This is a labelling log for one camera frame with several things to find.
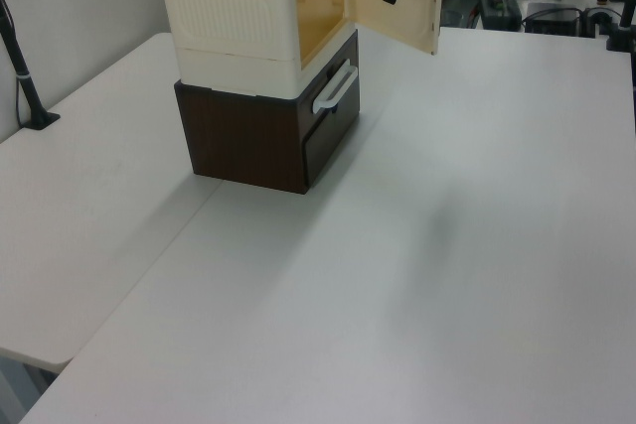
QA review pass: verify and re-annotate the black camera pole with base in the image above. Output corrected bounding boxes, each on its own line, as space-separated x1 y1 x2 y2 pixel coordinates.
0 0 62 132

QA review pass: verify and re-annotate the cream cabinet door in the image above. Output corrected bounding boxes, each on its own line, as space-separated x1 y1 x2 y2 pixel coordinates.
345 0 445 57

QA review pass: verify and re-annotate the black box device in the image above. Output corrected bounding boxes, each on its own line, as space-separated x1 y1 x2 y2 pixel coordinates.
520 5 583 37

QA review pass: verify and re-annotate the white drawer handle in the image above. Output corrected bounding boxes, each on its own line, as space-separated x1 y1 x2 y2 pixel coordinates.
311 59 359 114

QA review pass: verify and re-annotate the cream plastic cabinet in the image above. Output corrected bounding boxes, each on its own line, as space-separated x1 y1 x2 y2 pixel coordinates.
154 0 359 98

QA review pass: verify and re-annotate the dark brown handleless drawer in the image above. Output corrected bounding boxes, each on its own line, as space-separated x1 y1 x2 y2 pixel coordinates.
303 114 362 188

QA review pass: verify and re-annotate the dark brown wooden drawer unit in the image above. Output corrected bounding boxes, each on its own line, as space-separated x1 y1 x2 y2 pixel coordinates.
173 29 362 196

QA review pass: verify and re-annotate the black device with green part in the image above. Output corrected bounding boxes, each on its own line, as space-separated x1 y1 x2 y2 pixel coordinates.
477 0 524 31

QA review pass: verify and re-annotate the black clamp camera stand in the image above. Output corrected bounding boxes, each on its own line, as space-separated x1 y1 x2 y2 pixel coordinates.
602 0 636 54

